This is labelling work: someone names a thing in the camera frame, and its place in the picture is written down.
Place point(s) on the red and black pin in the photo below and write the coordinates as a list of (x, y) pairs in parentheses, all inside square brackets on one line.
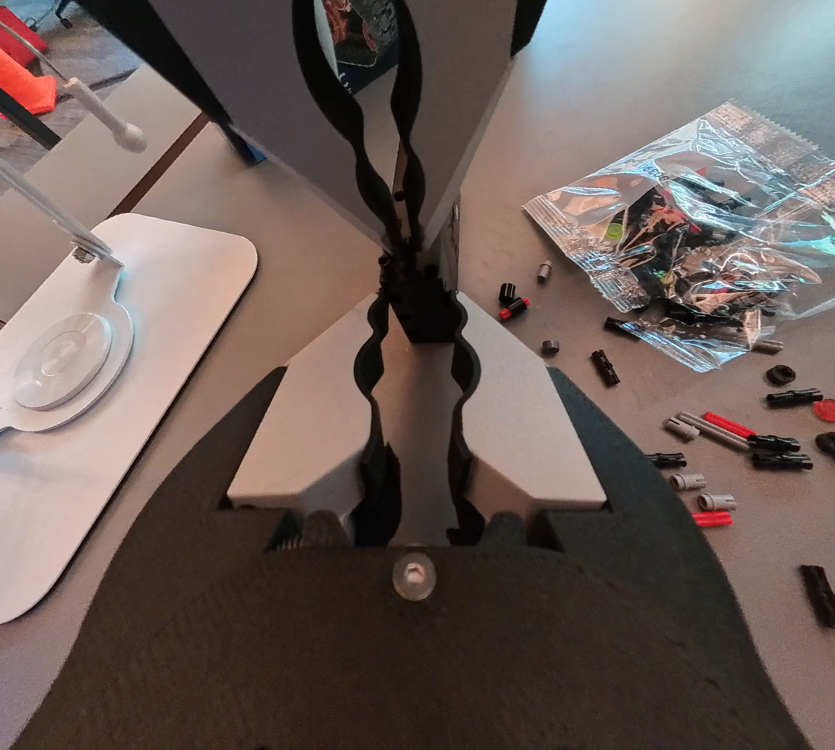
[(515, 306)]

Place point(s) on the long red axle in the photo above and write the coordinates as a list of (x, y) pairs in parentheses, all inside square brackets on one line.
[(727, 422)]

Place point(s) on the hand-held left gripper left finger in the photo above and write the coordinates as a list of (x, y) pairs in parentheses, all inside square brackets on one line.
[(306, 437)]

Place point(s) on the white book stand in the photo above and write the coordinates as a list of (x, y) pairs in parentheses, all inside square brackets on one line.
[(176, 280)]

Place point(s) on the red cone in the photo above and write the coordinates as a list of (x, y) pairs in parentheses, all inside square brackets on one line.
[(16, 22)]

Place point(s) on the group of black connector pins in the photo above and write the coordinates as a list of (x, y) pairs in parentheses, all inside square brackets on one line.
[(783, 459)]

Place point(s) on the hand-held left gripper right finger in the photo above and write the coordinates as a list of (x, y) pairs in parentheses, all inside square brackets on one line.
[(528, 437)]

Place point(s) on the dark grey bush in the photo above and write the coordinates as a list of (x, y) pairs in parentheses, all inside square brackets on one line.
[(552, 345)]

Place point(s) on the long grey axle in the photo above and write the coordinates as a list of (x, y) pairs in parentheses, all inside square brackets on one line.
[(714, 431)]

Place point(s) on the short red axle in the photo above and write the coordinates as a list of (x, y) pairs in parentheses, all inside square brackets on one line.
[(711, 518)]

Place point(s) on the blue robot kit box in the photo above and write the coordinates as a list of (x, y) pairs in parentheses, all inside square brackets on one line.
[(359, 25)]

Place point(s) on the small grey pin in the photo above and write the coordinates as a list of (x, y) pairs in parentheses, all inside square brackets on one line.
[(545, 270)]

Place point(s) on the red round tile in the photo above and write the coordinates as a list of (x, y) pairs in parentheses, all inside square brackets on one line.
[(827, 409)]

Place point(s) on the light grey pin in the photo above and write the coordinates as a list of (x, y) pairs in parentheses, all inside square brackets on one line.
[(717, 502), (688, 479), (682, 427)]

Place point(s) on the clear plastic parts bag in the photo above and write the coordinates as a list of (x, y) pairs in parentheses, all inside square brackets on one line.
[(704, 221)]

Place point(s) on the grey axle stub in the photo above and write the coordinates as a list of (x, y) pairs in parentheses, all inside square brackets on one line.
[(770, 345)]

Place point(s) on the short black bush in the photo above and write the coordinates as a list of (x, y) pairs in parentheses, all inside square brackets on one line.
[(507, 291)]

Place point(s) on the orange cone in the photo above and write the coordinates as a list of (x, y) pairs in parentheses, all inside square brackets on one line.
[(26, 84)]

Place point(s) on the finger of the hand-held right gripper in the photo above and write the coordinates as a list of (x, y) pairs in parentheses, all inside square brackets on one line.
[(215, 12), (463, 45)]

